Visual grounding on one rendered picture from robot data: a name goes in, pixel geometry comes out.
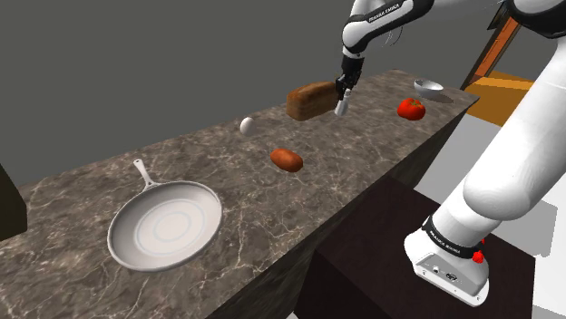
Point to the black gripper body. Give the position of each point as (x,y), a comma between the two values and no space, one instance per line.
(352,68)

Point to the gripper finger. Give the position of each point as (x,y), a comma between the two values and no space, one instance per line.
(340,106)
(348,98)

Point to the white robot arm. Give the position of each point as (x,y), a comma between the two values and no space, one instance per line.
(517,145)

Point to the brown bread loaf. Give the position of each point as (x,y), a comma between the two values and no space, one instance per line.
(309,102)

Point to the red tomato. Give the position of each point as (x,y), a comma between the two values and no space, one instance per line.
(411,110)

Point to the brown potato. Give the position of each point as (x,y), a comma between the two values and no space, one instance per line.
(286,160)

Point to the white bowl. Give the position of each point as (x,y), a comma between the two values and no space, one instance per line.
(428,87)

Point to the white egg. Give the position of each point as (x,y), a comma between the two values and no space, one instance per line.
(247,126)

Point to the brown wooden door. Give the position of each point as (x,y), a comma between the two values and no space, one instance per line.
(495,48)

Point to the dark robot stand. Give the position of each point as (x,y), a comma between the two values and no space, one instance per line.
(371,247)

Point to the white frying pan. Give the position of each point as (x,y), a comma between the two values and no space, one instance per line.
(166,227)

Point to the dark block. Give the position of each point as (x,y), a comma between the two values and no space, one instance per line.
(11,207)

